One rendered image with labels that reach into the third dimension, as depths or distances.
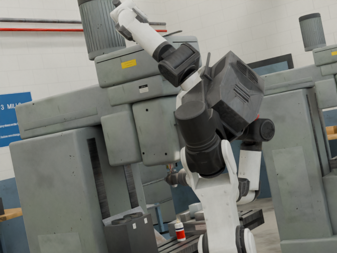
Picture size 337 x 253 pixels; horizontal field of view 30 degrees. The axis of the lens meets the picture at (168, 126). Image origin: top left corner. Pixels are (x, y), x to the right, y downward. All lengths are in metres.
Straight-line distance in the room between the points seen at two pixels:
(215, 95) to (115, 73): 0.82
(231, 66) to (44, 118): 1.31
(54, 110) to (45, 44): 5.29
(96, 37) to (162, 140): 0.62
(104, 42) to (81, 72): 5.85
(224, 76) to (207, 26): 8.09
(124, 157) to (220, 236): 0.93
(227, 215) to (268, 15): 7.81
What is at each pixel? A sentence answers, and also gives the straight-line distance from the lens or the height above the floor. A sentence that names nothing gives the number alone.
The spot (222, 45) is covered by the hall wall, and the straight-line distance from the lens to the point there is 10.33.
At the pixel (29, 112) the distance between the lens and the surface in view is 3.51.
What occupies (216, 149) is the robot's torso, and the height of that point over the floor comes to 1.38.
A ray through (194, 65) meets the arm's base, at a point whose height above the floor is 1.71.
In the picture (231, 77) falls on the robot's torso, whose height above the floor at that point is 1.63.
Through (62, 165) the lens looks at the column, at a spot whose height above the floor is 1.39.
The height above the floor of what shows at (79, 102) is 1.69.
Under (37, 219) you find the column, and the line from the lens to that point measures 3.42.
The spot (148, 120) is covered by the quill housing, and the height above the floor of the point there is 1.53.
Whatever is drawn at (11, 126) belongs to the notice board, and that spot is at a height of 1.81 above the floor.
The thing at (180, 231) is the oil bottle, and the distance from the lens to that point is 3.08.
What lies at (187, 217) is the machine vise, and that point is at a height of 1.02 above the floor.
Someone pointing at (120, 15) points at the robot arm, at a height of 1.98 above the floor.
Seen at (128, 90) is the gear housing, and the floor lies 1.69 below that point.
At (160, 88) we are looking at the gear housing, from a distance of 2.91.
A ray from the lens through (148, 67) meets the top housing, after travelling 2.93.
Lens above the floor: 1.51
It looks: 1 degrees down
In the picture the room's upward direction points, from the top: 11 degrees counter-clockwise
